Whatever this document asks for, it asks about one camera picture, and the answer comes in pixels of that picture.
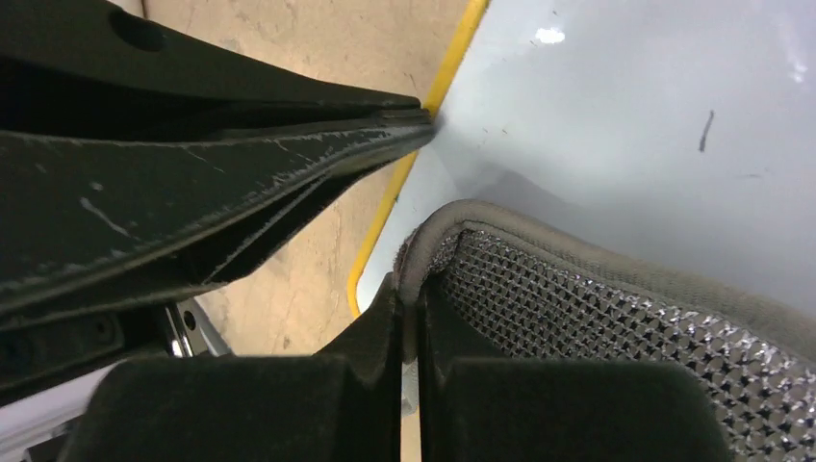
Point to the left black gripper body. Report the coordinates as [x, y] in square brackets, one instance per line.
[50, 370]

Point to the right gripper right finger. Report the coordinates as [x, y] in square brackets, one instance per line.
[521, 371]

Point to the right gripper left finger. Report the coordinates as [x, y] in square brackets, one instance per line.
[341, 403]

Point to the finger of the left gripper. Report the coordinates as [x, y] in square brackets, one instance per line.
[105, 225]
[90, 64]

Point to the grey eraser pad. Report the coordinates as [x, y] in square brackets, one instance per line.
[754, 356]

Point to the yellow framed whiteboard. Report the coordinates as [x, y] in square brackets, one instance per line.
[677, 132]

